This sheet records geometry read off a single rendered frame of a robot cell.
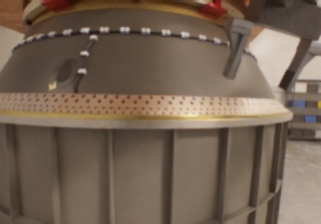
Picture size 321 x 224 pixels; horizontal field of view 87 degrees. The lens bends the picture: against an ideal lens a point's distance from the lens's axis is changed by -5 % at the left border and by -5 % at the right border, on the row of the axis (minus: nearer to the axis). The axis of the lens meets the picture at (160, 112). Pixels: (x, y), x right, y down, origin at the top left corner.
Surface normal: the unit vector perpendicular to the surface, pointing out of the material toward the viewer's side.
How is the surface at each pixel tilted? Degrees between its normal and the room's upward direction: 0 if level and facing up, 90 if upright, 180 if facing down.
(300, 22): 113
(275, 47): 90
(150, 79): 62
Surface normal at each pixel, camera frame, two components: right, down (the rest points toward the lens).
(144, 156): 0.13, 0.08
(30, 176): -0.26, 0.07
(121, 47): 0.04, -0.40
